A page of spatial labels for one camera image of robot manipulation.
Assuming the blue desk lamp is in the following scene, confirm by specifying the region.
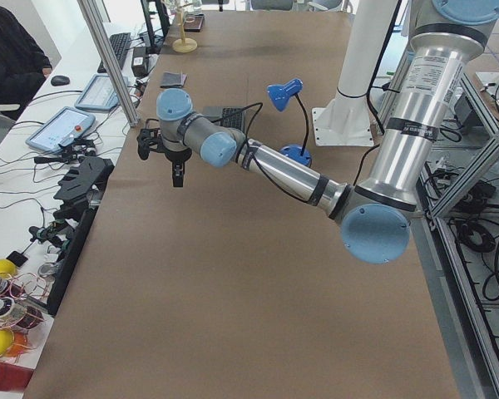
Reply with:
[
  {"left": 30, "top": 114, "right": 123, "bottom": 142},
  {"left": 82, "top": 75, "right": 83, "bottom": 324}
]
[{"left": 266, "top": 77, "right": 314, "bottom": 168}]

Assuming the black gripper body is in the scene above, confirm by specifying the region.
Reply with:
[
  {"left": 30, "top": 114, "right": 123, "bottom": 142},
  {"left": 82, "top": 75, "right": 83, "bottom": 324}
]
[{"left": 165, "top": 148, "right": 192, "bottom": 167}]

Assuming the black keyboard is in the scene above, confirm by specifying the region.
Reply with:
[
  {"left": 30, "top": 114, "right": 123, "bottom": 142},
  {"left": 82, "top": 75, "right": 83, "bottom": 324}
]
[{"left": 109, "top": 32, "right": 131, "bottom": 69}]

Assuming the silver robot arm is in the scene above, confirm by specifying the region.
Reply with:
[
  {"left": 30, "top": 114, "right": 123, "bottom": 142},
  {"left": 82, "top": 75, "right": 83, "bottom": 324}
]
[{"left": 156, "top": 1, "right": 499, "bottom": 264}]

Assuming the seated person in black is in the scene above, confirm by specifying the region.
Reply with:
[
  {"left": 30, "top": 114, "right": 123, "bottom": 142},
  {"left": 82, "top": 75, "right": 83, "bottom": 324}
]
[{"left": 0, "top": 6, "right": 52, "bottom": 120}]

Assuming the teach pendant far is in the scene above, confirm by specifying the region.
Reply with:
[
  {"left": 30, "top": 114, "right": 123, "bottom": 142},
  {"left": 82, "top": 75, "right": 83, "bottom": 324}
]
[{"left": 75, "top": 74, "right": 118, "bottom": 112}]

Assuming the teach pendant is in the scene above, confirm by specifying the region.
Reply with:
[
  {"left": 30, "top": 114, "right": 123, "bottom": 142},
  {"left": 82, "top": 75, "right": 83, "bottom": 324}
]
[
  {"left": 75, "top": 74, "right": 118, "bottom": 112},
  {"left": 25, "top": 106, "right": 96, "bottom": 153}
]

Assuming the black computer mouse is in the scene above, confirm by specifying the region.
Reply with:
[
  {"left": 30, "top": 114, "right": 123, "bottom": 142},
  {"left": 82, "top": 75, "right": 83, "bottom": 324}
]
[{"left": 50, "top": 75, "right": 70, "bottom": 86}]

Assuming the grey laptop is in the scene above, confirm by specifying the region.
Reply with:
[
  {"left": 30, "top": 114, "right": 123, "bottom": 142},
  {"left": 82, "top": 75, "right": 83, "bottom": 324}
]
[{"left": 202, "top": 106, "right": 245, "bottom": 131}]

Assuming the black tool rack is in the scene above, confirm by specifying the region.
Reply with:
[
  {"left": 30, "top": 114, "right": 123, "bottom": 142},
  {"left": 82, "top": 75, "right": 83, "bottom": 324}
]
[{"left": 47, "top": 156, "right": 115, "bottom": 317}]

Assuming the teach pendant near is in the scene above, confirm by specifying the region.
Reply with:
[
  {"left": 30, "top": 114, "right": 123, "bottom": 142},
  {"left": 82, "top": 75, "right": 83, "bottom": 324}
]
[{"left": 25, "top": 106, "right": 96, "bottom": 153}]

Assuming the white pedestal column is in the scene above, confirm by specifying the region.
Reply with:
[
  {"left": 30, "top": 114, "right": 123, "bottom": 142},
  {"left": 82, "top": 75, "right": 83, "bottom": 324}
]
[{"left": 313, "top": 0, "right": 400, "bottom": 146}]

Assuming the grey folded cloth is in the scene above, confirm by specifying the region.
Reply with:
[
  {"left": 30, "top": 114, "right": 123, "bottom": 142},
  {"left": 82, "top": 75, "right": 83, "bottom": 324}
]
[{"left": 160, "top": 71, "right": 187, "bottom": 88}]

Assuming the wooden mug tree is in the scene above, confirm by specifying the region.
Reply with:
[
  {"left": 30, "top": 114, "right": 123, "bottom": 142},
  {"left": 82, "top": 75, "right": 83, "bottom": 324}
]
[{"left": 172, "top": 1, "right": 205, "bottom": 53}]

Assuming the aluminium frame post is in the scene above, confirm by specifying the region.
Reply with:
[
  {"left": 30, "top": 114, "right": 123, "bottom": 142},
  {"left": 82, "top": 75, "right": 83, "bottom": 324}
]
[{"left": 77, "top": 0, "right": 139, "bottom": 127}]

